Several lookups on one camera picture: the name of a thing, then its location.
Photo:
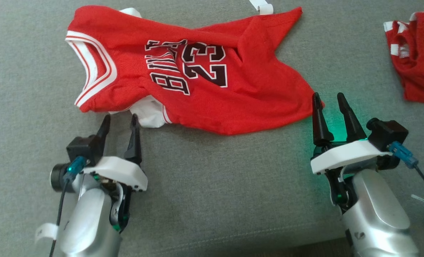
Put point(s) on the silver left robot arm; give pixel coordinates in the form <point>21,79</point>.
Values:
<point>87,221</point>

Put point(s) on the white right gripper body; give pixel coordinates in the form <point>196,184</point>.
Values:
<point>343,155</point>

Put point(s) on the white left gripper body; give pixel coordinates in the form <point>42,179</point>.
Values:
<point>122,171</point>

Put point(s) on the red shorts white trim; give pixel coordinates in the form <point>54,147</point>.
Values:
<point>422,71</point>

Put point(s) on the red basketball jersey white trim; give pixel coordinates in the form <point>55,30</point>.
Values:
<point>254,96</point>

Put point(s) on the large grey sofa seat cushion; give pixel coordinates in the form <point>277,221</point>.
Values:
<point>212,178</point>

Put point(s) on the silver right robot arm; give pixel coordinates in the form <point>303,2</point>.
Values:
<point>379,214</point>

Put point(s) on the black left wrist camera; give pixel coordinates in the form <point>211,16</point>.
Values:
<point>83,148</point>

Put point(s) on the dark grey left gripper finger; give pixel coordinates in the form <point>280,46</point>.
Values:
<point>105,128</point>
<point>134,142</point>

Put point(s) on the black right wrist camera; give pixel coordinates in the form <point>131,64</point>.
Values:
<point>388,134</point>

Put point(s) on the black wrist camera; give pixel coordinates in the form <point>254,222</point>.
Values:
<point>83,148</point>
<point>388,134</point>

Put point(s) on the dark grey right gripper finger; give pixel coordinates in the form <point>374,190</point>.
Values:
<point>352,128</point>
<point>320,128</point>

